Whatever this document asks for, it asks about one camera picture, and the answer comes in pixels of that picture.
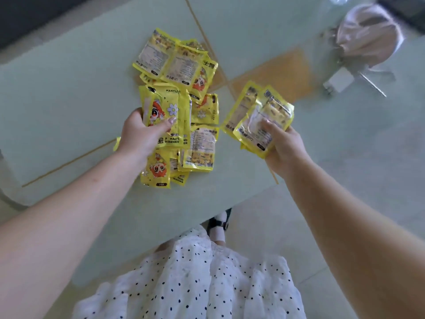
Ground person's right hand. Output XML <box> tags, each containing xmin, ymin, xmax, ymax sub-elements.
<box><xmin>260</xmin><ymin>118</ymin><xmax>313</xmax><ymax>181</ymax></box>

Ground person's left hand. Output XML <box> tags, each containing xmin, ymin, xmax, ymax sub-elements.
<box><xmin>116</xmin><ymin>108</ymin><xmax>177</xmax><ymax>164</ymax></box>

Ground yellow packet white label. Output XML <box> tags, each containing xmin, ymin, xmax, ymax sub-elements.
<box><xmin>233</xmin><ymin>96</ymin><xmax>295</xmax><ymax>159</ymax></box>
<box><xmin>221</xmin><ymin>81</ymin><xmax>266</xmax><ymax>136</ymax></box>

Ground yellow cartoon-print packet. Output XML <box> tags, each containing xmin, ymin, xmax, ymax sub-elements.
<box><xmin>139</xmin><ymin>84</ymin><xmax>192</xmax><ymax>150</ymax></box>

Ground person's left forearm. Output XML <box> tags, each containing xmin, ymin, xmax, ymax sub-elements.
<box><xmin>0</xmin><ymin>150</ymin><xmax>149</xmax><ymax>319</ymax></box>

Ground person's right forearm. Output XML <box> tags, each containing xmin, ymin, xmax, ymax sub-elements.
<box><xmin>283</xmin><ymin>159</ymin><xmax>425</xmax><ymax>319</ymax></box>

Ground pile of yellow packets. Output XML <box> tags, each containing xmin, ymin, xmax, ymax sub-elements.
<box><xmin>113</xmin><ymin>28</ymin><xmax>220</xmax><ymax>189</ymax></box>

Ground white sock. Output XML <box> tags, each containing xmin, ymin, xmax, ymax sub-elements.
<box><xmin>212</xmin><ymin>212</ymin><xmax>228</xmax><ymax>243</ymax></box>

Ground white polka dot dress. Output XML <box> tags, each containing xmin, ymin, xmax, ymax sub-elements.
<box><xmin>71</xmin><ymin>226</ymin><xmax>307</xmax><ymax>319</ymax></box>

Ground black strap shoe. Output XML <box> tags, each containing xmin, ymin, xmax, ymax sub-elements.
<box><xmin>206</xmin><ymin>208</ymin><xmax>233</xmax><ymax>237</ymax></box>

